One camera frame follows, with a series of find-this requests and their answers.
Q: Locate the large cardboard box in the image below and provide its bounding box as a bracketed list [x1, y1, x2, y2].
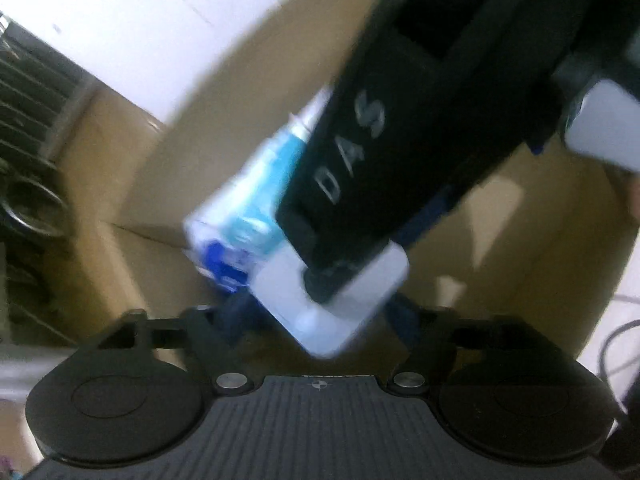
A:
[50, 0, 640, 361]

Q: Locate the white rectangular box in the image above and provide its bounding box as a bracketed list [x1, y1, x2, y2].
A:
[250, 242, 411, 361]

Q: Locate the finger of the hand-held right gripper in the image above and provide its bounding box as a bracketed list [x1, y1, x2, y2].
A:
[302, 260, 362, 306]
[395, 187, 458, 253]

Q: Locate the blue wet wipes pack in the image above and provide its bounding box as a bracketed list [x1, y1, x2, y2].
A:
[182, 85, 336, 296]

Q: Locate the black cable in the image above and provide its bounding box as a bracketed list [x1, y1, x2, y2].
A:
[597, 320, 640, 416]

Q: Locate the metal balcony railing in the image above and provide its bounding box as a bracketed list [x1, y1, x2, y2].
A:
[0, 15, 98, 171]

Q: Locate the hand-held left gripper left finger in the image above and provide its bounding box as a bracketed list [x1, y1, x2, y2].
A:
[92, 292, 261, 396]

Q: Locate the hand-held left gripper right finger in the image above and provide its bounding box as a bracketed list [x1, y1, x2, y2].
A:
[382, 294, 531, 395]

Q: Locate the black wheelchair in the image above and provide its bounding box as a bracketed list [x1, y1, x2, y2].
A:
[0, 160, 76, 241]

